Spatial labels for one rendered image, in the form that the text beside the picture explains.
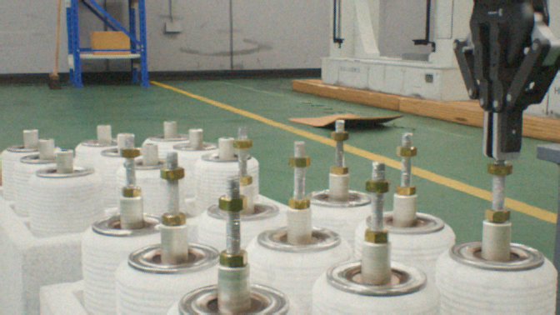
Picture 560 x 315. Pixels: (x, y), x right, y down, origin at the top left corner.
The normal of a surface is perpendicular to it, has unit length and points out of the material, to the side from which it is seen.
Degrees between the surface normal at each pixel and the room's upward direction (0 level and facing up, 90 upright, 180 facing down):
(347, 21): 90
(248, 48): 90
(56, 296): 0
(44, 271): 90
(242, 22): 90
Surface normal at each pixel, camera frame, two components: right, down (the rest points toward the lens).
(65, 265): 0.48, 0.15
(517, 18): -0.96, 0.05
